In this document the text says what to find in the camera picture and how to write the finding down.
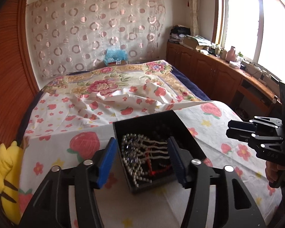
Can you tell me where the yellow pikachu plush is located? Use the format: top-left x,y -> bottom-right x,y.
0,141 -> 24,224

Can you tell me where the beige side curtain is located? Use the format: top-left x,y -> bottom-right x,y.
188,0 -> 200,36

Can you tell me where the floral quilt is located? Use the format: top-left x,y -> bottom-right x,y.
42,60 -> 209,101

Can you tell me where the long wooden cabinet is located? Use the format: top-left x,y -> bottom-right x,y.
166,42 -> 282,120

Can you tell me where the cardboard box with papers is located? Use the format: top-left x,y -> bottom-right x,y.
182,35 -> 211,50

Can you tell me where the window with wooden frame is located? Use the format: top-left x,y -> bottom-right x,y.
213,0 -> 285,81

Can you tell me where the pink circle pattern curtain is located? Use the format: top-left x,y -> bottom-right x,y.
27,0 -> 166,79

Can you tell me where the pearl necklace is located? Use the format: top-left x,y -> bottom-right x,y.
121,133 -> 153,188

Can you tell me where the red string bracelet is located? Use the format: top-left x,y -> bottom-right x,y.
146,157 -> 173,177

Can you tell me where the pink bottle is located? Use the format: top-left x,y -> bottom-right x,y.
226,46 -> 236,62

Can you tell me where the strawberry flower bed sheet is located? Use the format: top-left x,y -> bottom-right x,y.
19,84 -> 282,227

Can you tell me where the pile of dark clothes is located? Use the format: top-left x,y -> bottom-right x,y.
168,25 -> 190,44

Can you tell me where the blue bubble wrap bag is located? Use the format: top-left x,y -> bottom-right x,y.
104,49 -> 128,65

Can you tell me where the right hand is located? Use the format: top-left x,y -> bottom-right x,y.
265,161 -> 285,183

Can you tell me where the black jewelry box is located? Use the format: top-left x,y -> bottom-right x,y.
113,110 -> 206,194

